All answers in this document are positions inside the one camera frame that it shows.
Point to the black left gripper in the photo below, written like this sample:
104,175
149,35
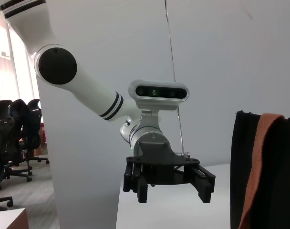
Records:
159,152

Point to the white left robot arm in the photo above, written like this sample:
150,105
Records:
95,93

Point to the white desk with wood edge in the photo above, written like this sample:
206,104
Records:
6,218

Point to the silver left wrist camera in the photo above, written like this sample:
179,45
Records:
159,91

